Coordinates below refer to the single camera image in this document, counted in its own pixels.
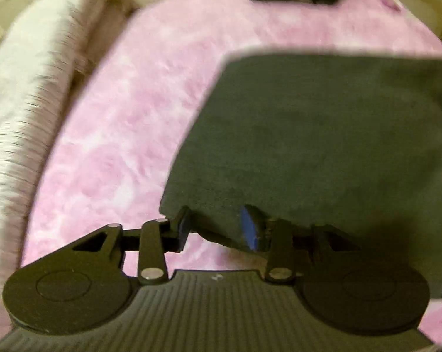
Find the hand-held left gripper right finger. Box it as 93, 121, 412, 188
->
240, 205, 361, 284

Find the white ribbed cushion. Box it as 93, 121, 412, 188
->
0, 0, 137, 345

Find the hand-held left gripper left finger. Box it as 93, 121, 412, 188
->
72, 206, 192, 285

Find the dark grey garment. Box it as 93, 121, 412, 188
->
158, 53, 442, 299

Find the pink fluffy blanket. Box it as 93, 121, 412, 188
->
21, 0, 442, 341

